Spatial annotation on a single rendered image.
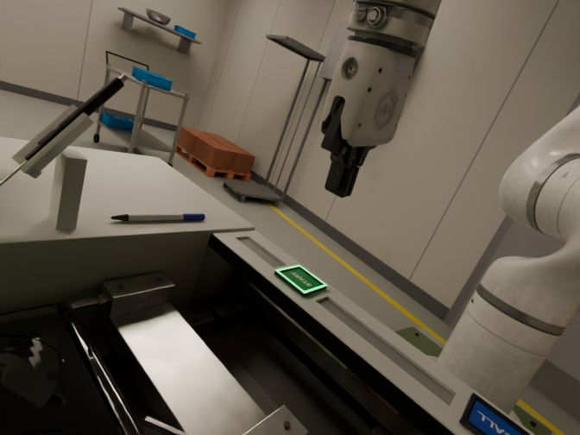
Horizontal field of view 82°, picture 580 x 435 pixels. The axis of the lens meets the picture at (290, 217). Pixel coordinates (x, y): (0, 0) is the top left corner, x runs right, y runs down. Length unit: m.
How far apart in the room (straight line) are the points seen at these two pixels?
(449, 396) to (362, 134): 0.29
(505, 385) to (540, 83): 2.75
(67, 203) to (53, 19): 6.05
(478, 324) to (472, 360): 0.05
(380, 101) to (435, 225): 2.85
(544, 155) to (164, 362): 0.57
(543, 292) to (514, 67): 2.82
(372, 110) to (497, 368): 0.41
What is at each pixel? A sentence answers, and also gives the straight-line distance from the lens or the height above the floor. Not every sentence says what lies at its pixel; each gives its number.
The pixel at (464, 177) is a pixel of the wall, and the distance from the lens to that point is 3.15.
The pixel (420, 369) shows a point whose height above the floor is 0.96.
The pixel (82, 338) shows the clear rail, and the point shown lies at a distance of 0.40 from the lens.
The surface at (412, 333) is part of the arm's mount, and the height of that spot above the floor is 0.82.
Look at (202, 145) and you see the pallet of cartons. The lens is 4.69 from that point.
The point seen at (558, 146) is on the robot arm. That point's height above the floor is 1.25.
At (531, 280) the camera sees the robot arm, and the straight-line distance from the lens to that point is 0.56.
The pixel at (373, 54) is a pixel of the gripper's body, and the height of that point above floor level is 1.24.
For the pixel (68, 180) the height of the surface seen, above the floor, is 1.02.
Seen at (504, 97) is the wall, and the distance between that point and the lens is 3.22.
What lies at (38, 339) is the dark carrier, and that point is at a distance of 0.40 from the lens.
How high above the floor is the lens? 1.17
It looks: 17 degrees down
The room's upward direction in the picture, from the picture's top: 21 degrees clockwise
